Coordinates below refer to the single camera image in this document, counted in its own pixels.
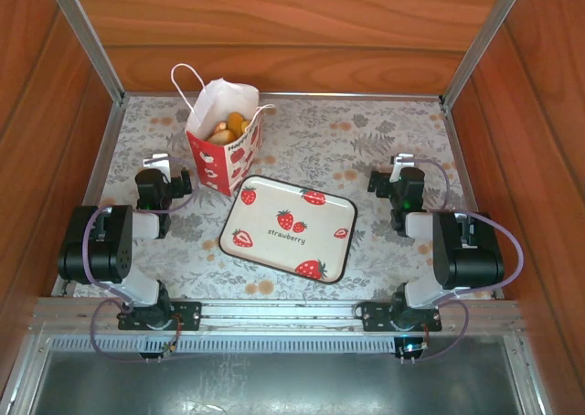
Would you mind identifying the red and white paper bag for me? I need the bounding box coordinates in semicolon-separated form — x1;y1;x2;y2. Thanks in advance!
171;62;278;197

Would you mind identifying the strawberry print tray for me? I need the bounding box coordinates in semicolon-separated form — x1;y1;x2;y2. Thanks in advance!
218;175;358;284

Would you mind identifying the floral tablecloth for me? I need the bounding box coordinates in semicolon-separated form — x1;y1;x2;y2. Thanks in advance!
72;95;497;302

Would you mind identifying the circuit board with green light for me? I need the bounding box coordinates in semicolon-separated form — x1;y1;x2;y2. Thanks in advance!
395;336;431;359

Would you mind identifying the grey metal sheet panel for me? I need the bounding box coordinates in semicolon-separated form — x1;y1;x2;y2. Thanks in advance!
27;350;527;415

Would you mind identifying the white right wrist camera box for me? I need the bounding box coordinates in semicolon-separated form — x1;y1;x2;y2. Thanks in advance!
391;154;418;182

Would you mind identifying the short aluminium table edge rail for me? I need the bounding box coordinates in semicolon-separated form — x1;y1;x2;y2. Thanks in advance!
441;101;505;300
49;101;127;300

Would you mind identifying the long aluminium table edge rail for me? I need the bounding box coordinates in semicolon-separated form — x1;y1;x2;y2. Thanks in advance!
122;90;444;101

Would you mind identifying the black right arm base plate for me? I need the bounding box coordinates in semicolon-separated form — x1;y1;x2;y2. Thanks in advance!
355;301;443;333

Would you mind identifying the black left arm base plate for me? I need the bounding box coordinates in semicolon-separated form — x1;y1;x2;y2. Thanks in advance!
117;300;202;332

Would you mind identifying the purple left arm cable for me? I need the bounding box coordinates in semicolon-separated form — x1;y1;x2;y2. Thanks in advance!
83;156;200;364

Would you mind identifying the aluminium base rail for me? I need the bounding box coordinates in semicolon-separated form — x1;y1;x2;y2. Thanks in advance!
29;298;522;334

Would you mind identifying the slanted aluminium frame post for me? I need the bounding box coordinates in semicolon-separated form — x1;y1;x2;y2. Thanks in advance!
43;0;127;108
439;0;534;110

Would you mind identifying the grey slotted cable duct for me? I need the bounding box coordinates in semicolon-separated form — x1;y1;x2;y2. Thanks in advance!
45;335;506;355

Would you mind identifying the aluminium panel frame bar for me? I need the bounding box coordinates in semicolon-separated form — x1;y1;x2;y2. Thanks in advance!
502;335;557;415
0;335;51;415

